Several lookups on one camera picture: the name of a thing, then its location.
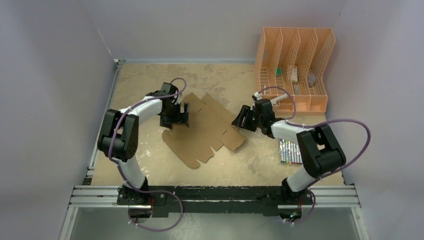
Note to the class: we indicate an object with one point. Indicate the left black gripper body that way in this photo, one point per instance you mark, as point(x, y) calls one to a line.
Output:
point(174, 113)

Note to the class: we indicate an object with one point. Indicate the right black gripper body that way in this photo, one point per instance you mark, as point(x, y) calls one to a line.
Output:
point(249, 117)

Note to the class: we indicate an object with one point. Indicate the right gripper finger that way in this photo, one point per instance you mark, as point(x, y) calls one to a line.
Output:
point(237, 123)
point(247, 115)

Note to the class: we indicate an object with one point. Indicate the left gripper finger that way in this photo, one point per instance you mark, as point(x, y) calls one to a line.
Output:
point(184, 116)
point(166, 121)

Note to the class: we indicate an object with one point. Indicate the brown cardboard box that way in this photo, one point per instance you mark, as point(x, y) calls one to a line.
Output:
point(209, 129)

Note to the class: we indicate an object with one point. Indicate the pack of coloured markers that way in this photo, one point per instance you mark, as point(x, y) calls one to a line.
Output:
point(289, 153)

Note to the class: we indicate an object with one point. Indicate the orange plastic file organizer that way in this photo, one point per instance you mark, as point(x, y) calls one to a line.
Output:
point(290, 64)

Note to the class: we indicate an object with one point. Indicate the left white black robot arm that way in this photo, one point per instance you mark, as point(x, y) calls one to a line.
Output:
point(119, 136)

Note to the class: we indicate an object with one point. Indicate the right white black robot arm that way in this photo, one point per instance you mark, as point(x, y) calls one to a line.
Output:
point(319, 150)

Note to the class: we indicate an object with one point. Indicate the small carton box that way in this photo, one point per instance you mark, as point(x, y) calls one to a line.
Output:
point(294, 74)

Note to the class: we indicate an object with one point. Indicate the white tool in organizer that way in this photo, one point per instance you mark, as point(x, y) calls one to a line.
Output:
point(274, 101)

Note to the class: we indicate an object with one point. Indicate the small clear tube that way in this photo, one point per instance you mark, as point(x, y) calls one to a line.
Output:
point(296, 89)

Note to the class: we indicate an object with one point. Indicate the grey round container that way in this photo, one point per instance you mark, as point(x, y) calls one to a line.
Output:
point(311, 79)

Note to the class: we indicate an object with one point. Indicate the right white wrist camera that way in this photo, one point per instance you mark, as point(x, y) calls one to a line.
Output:
point(257, 96)

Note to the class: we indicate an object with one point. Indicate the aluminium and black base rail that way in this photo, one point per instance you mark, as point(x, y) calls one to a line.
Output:
point(219, 199)

